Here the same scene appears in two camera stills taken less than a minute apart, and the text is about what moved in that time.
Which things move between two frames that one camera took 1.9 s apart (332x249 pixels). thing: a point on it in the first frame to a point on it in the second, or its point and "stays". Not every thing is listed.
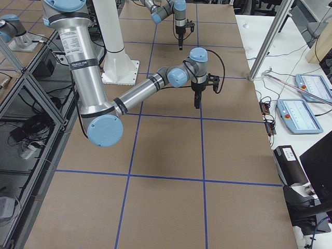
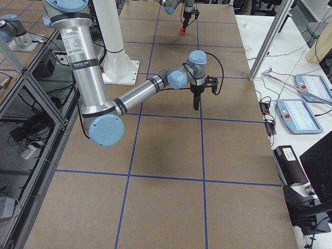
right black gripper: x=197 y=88 stays
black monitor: x=317 y=160 stays
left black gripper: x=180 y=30 to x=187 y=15
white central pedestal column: x=120 y=68 stays
